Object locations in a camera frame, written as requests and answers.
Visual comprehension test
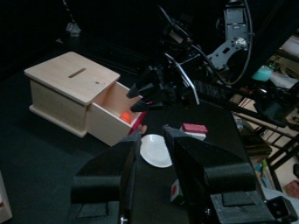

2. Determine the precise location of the pale whitish toy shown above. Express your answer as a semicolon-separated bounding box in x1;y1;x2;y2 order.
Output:
0;171;15;224

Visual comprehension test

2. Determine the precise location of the thin white cord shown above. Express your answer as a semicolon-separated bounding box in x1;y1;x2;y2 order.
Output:
60;0;77;25

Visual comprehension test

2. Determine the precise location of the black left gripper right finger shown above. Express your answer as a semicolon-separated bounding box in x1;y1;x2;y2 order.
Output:
161;124;276;224

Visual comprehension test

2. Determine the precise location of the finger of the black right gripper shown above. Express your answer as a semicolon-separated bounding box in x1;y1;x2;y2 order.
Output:
125;82;156;99
129;100;164;113

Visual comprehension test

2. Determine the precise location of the teal cup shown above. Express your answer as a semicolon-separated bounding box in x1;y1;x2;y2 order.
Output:
251;65;275;83

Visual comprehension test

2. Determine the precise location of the white oval plate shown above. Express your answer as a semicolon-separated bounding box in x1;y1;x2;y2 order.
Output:
139;133;173;169

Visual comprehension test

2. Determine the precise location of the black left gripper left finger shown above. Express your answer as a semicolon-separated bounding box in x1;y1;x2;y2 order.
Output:
68;130;144;224

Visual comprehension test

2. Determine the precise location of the red and white small box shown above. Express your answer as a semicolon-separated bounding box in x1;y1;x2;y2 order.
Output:
181;122;209;142

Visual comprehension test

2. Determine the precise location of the orange ball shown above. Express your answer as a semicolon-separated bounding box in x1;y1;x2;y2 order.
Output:
119;111;135;124

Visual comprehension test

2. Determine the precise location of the black metal frame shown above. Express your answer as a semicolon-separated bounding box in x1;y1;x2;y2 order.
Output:
228;87;299;191

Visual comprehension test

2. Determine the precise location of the small white red-marked card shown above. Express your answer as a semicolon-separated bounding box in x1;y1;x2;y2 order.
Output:
169;178;184;206

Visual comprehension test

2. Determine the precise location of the white curved cable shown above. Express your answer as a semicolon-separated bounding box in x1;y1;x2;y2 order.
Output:
164;52;201;106

